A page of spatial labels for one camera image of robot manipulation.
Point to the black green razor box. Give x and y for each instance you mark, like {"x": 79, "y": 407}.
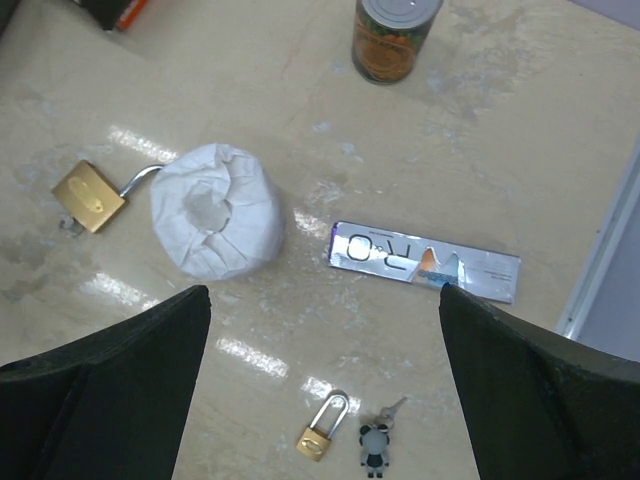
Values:
{"x": 114, "y": 14}

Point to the white toilet paper roll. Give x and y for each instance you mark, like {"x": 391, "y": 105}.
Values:
{"x": 217, "y": 213}

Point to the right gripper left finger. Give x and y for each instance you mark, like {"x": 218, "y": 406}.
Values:
{"x": 110, "y": 405}

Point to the large brass padlock centre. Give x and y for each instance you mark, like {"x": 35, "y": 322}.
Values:
{"x": 91, "y": 200}

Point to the key with panda keychain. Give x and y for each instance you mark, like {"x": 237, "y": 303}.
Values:
{"x": 374, "y": 440}

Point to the orange label tin can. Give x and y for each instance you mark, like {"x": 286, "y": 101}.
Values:
{"x": 388, "y": 36}

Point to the long shackle brass padlock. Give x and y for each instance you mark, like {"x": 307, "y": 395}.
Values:
{"x": 314, "y": 442}

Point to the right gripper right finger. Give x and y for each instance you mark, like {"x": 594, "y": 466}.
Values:
{"x": 536, "y": 404}

